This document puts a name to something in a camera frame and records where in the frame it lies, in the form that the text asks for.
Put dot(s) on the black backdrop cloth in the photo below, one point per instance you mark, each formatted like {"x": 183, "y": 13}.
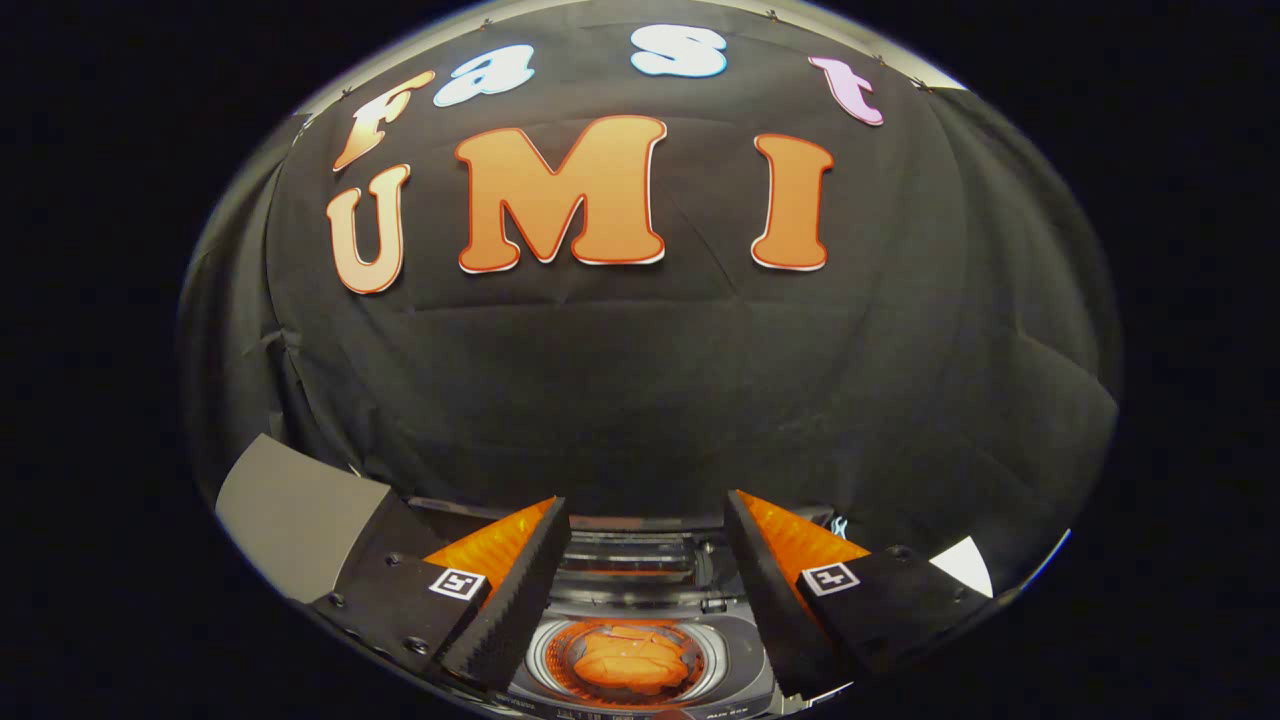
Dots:
{"x": 650, "y": 380}

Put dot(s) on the grey platform board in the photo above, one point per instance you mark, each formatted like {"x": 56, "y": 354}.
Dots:
{"x": 290, "y": 520}

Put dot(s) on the white board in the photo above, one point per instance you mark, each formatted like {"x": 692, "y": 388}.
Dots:
{"x": 965, "y": 570}

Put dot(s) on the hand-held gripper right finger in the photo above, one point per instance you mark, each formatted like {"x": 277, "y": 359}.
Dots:
{"x": 785, "y": 620}

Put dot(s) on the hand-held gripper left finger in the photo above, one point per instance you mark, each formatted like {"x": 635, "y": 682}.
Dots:
{"x": 520, "y": 610}

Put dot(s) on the grey washing machine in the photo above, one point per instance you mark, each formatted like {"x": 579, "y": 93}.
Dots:
{"x": 735, "y": 650}

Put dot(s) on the yellow polo shirt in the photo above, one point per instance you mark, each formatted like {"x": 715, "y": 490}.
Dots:
{"x": 630, "y": 660}

